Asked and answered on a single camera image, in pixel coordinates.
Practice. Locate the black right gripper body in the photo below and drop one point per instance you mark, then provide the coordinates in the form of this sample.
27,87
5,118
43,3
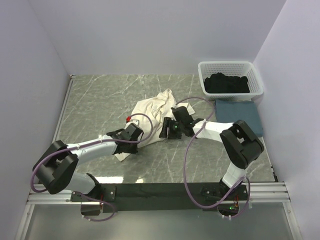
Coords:
169,128

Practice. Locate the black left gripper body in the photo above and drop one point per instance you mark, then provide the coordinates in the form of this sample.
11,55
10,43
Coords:
135,130

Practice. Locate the cream white t shirt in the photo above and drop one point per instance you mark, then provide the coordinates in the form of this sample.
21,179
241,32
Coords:
150,114

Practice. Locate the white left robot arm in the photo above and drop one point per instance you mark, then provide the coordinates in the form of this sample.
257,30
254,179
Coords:
56,169

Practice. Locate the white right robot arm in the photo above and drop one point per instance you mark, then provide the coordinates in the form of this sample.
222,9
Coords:
240,142

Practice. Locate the folded blue t shirt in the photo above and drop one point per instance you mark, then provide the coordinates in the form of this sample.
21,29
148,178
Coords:
227,111

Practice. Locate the black t shirt in basket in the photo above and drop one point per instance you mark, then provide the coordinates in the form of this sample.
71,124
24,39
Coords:
218,83

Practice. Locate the white plastic laundry basket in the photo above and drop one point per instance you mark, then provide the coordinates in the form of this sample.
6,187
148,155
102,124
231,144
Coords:
231,68

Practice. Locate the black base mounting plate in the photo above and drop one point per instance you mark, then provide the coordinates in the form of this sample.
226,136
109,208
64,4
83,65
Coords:
114,197

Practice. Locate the aluminium frame rail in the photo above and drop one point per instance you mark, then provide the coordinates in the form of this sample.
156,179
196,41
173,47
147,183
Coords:
261,192

